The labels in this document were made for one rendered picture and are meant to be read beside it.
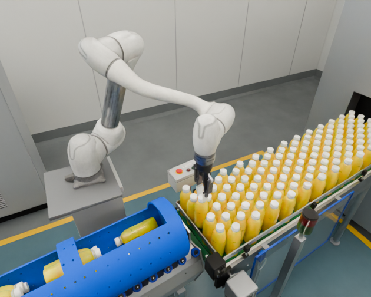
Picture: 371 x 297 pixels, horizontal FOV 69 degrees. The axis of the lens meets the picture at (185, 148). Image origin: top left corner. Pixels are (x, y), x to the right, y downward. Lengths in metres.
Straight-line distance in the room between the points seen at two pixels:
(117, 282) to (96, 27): 2.98
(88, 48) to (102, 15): 2.40
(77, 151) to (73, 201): 0.27
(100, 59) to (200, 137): 0.50
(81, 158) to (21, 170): 1.26
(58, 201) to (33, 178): 1.21
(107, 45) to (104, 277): 0.89
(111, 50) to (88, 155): 0.60
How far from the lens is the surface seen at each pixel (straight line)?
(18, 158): 2.68
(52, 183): 1.76
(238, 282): 1.45
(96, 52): 1.20
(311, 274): 2.62
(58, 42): 3.60
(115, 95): 1.46
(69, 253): 1.14
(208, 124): 1.02
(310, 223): 1.23
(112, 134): 1.62
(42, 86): 3.75
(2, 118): 2.49
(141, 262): 1.14
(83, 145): 1.54
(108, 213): 1.78
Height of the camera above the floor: 2.14
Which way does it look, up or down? 37 degrees down
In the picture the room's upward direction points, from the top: straight up
